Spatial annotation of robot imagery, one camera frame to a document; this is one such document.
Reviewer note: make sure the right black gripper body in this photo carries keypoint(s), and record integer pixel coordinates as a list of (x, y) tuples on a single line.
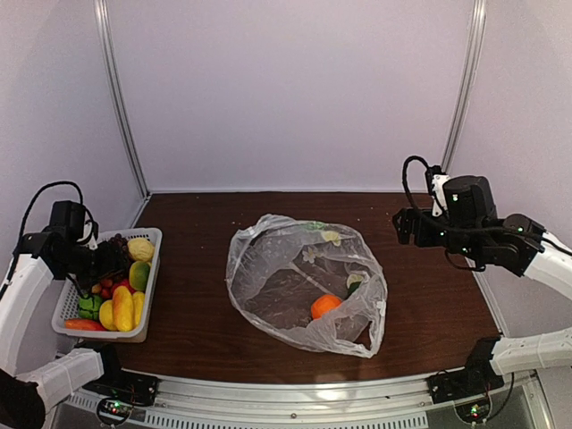
[(454, 240)]

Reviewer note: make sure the clear plastic bag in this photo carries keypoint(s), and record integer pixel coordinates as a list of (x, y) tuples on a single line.
[(277, 268)]

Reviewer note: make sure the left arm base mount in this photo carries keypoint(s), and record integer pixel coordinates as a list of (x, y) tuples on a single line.
[(118, 383)]

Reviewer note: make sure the red round fruit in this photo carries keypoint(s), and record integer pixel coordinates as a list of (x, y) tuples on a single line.
[(124, 283)]

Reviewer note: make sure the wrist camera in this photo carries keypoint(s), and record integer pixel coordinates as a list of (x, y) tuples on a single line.
[(435, 178), (91, 230)]

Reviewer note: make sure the green lime in bag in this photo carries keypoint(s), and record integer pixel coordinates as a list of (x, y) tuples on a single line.
[(353, 282)]

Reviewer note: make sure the pale fruit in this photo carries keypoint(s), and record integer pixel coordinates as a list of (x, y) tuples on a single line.
[(141, 249)]

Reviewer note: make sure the aluminium front rail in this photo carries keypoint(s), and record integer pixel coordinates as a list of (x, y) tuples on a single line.
[(403, 402)]

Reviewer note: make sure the green round fruit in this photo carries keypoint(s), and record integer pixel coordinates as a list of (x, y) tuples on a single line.
[(88, 308)]

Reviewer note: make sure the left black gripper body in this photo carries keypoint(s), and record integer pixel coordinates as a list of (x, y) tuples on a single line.
[(86, 266)]

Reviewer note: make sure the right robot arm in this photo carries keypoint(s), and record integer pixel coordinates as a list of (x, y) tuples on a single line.
[(516, 230)]

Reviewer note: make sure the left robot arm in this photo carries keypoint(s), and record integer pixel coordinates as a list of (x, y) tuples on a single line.
[(27, 398)]

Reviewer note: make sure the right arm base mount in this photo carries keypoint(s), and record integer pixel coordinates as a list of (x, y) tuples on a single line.
[(474, 378)]

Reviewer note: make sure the white plastic basket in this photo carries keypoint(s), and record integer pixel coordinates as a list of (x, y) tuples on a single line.
[(67, 304)]

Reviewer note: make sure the yellow green fruit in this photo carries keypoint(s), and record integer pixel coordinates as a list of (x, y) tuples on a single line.
[(138, 275)]

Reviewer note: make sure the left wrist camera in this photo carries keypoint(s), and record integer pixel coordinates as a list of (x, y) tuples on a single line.
[(91, 230)]

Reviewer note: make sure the orange red fruit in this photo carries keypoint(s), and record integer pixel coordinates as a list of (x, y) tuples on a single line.
[(80, 324)]

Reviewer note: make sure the dark purple grape bunch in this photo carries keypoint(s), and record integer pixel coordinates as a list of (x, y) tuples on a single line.
[(119, 246)]

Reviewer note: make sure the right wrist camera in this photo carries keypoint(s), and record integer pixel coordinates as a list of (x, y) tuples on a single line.
[(435, 178)]

